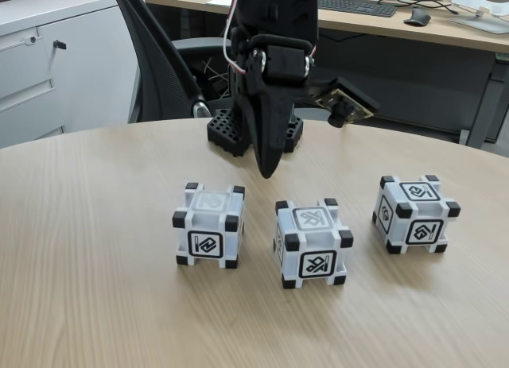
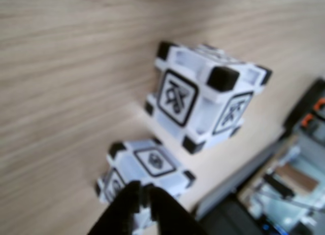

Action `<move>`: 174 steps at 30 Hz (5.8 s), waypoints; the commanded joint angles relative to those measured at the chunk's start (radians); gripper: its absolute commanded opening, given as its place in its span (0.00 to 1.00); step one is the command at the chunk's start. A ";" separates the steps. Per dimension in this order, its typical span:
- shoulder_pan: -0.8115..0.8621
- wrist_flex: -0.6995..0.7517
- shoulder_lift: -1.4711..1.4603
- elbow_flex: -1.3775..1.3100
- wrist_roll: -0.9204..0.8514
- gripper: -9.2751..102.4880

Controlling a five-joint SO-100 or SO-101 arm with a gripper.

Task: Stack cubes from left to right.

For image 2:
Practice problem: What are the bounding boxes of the black case orange latches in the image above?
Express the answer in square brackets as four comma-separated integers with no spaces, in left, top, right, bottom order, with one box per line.
[283,77,325,134]

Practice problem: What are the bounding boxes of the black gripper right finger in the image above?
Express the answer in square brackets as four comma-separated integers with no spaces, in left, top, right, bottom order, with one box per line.
[148,185,213,235]

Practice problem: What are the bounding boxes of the white cube house symbol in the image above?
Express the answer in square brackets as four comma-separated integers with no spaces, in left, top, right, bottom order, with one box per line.
[95,138,198,234]

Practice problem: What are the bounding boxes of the white cube crossed symbol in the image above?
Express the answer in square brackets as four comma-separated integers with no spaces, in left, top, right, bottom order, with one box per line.
[143,41,274,156]

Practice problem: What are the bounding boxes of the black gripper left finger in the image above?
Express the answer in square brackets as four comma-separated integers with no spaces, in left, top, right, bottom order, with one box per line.
[87,180,142,235]

